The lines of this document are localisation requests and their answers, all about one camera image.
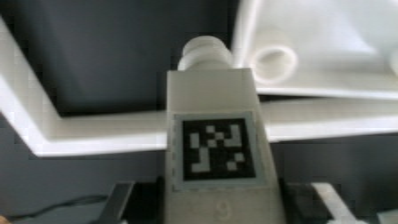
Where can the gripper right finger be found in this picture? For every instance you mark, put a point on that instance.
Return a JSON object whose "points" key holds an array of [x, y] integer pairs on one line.
{"points": [[315, 205]]}

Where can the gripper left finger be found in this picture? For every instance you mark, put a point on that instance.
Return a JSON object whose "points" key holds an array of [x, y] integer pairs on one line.
{"points": [[134, 205]]}

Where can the white table leg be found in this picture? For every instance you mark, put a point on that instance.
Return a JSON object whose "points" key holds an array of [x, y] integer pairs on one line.
{"points": [[221, 179]]}

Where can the white square tabletop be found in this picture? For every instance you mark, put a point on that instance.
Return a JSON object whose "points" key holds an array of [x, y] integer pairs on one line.
{"points": [[319, 45]]}

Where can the white front fence bar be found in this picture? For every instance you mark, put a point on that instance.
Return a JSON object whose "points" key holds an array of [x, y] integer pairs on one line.
{"points": [[299, 120]]}

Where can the white fence bar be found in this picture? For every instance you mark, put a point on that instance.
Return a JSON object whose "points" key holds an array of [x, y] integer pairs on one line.
{"points": [[299, 120], [25, 105]]}

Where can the white left fence bar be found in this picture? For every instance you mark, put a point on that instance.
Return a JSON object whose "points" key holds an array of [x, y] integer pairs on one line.
{"points": [[25, 105]]}

